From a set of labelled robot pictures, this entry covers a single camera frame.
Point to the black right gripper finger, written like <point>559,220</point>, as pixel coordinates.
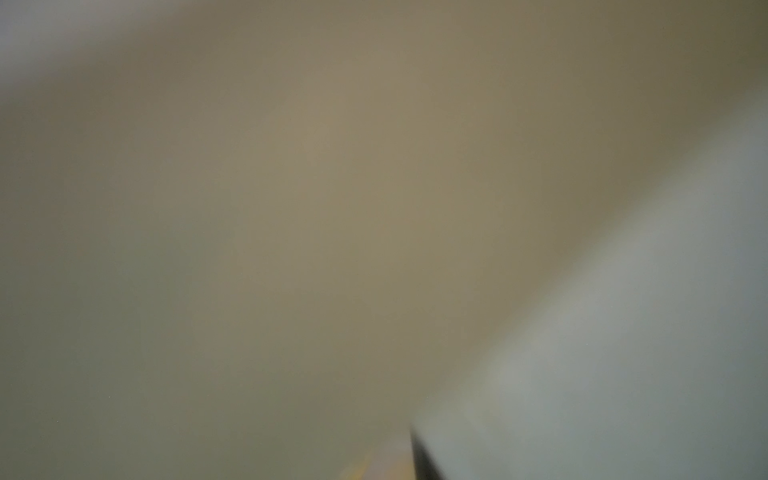
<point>424,465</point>

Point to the yellow printed plastic bag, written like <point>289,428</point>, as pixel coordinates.
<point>249,246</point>

